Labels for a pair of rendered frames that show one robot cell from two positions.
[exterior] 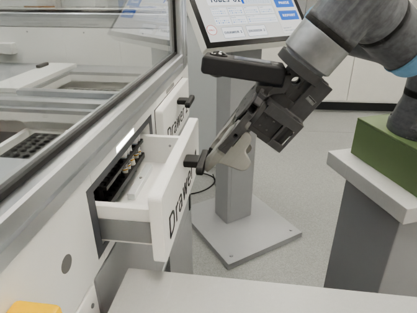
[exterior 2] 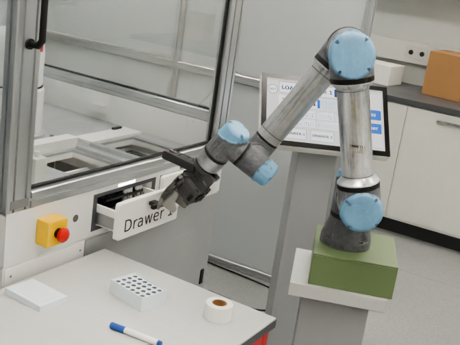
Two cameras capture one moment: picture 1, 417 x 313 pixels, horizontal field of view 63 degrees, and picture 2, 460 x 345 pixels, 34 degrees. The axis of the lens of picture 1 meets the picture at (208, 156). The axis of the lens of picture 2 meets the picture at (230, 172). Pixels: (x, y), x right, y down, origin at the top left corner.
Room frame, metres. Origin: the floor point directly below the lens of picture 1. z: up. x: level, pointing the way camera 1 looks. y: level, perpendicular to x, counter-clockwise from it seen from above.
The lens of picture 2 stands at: (-1.38, -0.94, 1.65)
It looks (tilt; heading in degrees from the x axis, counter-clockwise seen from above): 16 degrees down; 22
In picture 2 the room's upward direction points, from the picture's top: 8 degrees clockwise
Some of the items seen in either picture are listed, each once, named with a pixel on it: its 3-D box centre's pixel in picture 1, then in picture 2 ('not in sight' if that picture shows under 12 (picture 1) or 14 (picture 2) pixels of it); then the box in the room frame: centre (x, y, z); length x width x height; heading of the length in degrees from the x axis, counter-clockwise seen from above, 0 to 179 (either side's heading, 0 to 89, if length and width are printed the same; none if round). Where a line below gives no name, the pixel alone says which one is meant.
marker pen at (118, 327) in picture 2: not in sight; (135, 334); (0.02, -0.21, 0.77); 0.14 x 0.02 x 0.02; 88
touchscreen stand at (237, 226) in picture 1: (241, 138); (300, 246); (1.49, -0.16, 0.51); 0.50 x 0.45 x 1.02; 30
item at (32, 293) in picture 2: not in sight; (36, 294); (0.03, 0.08, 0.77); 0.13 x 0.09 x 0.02; 79
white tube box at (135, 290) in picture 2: not in sight; (137, 291); (0.19, -0.11, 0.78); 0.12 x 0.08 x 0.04; 71
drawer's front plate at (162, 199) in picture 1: (180, 177); (148, 211); (0.50, 0.05, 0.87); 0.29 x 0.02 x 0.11; 172
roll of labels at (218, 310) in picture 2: not in sight; (218, 309); (0.23, -0.32, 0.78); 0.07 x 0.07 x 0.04
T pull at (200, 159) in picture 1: (195, 161); (156, 203); (0.49, 0.02, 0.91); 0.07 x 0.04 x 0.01; 172
